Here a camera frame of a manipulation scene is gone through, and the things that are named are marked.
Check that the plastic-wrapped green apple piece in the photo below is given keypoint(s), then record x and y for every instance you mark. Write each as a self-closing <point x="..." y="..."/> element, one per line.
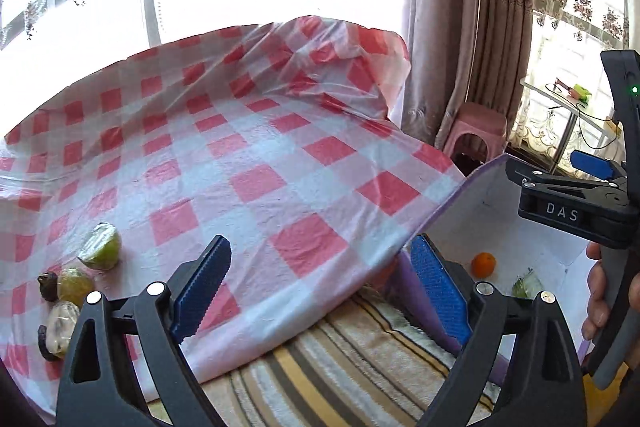
<point x="525" y="285"/>

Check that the striped fuzzy blanket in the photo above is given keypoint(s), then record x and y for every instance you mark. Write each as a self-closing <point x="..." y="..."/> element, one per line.
<point x="325" y="357"/>

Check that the red white checkered tablecloth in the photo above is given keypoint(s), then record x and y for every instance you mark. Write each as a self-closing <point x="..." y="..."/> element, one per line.
<point x="250" y="132"/>

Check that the pink plastic stool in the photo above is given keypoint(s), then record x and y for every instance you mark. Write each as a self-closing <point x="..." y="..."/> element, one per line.
<point x="475" y="122"/>

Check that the orange tangerine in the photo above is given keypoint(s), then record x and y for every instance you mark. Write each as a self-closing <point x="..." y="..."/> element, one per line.
<point x="483" y="265"/>

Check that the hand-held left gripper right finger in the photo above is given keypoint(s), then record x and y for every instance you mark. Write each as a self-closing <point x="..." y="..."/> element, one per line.
<point x="440" y="292"/>

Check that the green yellow toy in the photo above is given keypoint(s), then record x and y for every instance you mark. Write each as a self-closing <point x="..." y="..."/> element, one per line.
<point x="582" y="93"/>

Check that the glass side table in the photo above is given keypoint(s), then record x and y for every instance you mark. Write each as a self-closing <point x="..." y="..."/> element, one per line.
<point x="545" y="99"/>

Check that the dark brown mangosteen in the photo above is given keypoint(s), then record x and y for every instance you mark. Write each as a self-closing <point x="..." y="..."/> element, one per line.
<point x="47" y="280"/>
<point x="45" y="343"/>

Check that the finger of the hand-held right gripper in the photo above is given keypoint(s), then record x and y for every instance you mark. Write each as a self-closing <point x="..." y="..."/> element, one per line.
<point x="592" y="166"/>
<point x="550" y="184"/>

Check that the plastic-wrapped green citrus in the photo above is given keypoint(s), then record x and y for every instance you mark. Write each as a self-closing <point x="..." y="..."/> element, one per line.
<point x="101" y="247"/>

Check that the person's right hand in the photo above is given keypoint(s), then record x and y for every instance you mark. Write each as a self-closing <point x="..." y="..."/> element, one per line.
<point x="596" y="297"/>

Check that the white box with purple rim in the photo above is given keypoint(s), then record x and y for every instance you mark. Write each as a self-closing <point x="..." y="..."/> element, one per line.
<point x="505" y="232"/>

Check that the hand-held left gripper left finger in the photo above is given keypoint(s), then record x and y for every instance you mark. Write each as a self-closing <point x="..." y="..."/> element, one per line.
<point x="200" y="292"/>

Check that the beige patterned drape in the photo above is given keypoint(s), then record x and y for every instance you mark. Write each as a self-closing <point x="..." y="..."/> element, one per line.
<point x="450" y="32"/>

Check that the plastic-wrapped yellow-green mango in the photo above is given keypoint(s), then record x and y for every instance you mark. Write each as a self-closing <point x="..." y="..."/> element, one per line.
<point x="75" y="285"/>

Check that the plastic-wrapped halved pear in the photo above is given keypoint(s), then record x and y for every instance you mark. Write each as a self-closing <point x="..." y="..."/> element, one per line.
<point x="61" y="327"/>

